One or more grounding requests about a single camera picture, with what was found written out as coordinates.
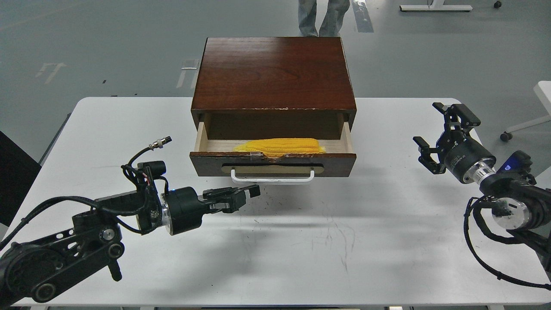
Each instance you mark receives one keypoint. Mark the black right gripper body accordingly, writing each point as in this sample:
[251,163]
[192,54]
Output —
[459,152]

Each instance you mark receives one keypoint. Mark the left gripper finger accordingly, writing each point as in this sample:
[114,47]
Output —
[212,195]
[227,205]

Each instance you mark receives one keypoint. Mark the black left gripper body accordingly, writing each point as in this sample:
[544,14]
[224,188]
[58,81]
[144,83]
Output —
[182,210]

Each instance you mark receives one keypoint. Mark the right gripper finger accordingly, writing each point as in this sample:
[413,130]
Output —
[425,158]
[459,120]

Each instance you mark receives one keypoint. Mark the yellow corn cob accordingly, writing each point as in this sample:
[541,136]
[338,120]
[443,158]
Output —
[275,148]

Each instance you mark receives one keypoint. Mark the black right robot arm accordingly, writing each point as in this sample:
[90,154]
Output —
[511,206]

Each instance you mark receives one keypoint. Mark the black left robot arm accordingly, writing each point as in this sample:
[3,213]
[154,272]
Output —
[46,267]

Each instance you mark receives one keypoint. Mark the dark wooden cabinet box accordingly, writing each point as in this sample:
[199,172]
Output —
[293,76]

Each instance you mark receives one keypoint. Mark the white table base background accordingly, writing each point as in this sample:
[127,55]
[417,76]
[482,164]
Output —
[435,6]

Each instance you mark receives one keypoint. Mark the wooden drawer with white handle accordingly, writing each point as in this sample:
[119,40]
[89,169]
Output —
[216,158]

